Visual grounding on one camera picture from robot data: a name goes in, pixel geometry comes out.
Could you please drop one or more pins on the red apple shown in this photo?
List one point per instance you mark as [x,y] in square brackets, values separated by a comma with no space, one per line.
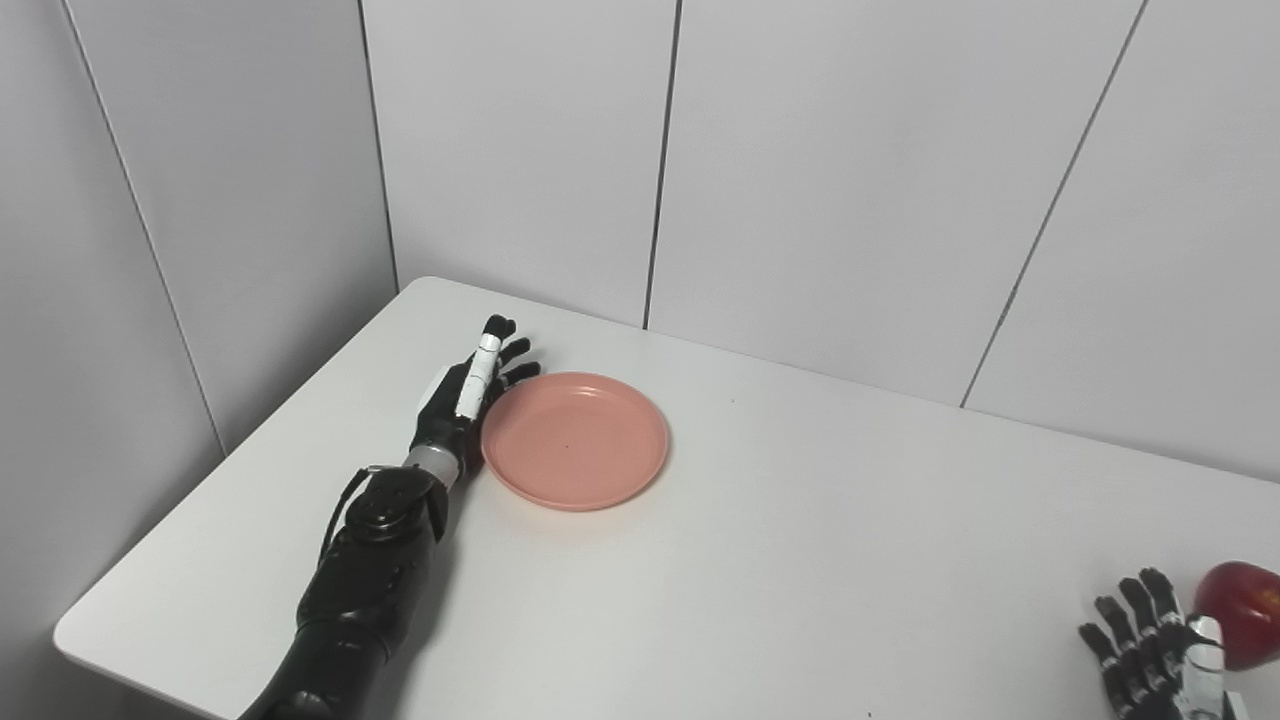
[1245,605]

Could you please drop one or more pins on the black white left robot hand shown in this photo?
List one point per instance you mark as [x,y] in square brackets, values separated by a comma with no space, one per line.
[450,405]

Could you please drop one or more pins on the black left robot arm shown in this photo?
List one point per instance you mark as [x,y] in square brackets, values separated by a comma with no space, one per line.
[365,580]

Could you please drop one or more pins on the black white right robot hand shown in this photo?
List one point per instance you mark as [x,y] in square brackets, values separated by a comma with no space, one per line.
[1140,660]

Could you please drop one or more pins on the pink round plate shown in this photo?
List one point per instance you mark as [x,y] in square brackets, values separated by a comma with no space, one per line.
[575,440]

